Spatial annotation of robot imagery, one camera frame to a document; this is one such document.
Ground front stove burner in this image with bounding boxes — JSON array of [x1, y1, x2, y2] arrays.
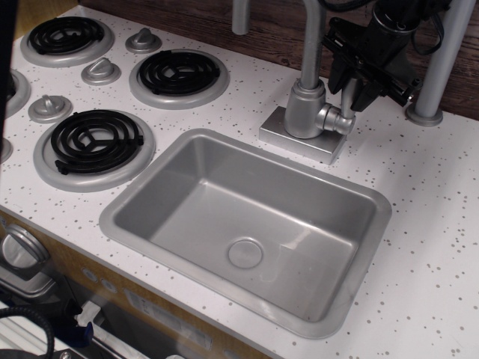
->
[[34, 109, 156, 192]]

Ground black corrugated hose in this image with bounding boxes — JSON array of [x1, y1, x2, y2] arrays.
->
[[0, 304, 55, 356]]

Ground silver faucet lever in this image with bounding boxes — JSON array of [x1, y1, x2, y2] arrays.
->
[[338, 76, 360, 135]]

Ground left edge stove burner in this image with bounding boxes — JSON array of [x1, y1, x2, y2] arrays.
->
[[6, 69, 31, 118]]

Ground back left stove burner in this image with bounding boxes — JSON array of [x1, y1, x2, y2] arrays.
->
[[20, 16, 115, 68]]

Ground middle right stove burner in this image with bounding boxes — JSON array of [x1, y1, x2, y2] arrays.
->
[[129, 49, 230, 110]]

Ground grey rectangular sink basin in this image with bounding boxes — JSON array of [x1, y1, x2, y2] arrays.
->
[[100, 129, 391, 339]]

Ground grey left support pole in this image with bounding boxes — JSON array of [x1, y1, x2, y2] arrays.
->
[[231, 0, 250, 35]]

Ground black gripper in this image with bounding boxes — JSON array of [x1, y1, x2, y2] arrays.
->
[[323, 7, 421, 111]]

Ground round grey sink drain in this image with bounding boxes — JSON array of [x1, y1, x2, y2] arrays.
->
[[228, 238, 263, 269]]

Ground oven door window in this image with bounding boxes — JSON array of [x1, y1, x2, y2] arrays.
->
[[89, 298, 214, 359]]

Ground grey support pole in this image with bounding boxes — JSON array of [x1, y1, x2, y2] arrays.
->
[[231, 0, 250, 35], [406, 0, 475, 127]]

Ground grey stove knob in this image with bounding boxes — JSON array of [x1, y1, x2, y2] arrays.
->
[[28, 95, 73, 124], [81, 58, 121, 86], [125, 28, 162, 54]]

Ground grey stove knob middle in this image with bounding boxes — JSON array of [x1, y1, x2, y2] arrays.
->
[[81, 58, 121, 86]]

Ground grey stove knob left edge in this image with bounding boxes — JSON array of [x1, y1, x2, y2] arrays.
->
[[1, 138, 13, 164]]

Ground grey stove knob back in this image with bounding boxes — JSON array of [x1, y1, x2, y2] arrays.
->
[[125, 28, 162, 54]]

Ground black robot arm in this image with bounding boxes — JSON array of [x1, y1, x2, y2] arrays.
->
[[323, 1, 450, 112]]

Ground silver faucet body with base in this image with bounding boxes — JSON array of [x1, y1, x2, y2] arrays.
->
[[259, 1, 347, 165]]

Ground grey stove knob front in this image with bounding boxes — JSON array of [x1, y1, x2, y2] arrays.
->
[[28, 95, 73, 124]]

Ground silver oven dial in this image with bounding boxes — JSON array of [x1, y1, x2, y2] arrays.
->
[[1, 224, 49, 280]]

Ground grey right support pole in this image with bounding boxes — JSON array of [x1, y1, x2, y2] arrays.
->
[[406, 0, 475, 127]]

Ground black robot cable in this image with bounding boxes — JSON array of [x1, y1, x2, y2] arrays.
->
[[411, 10, 445, 57]]

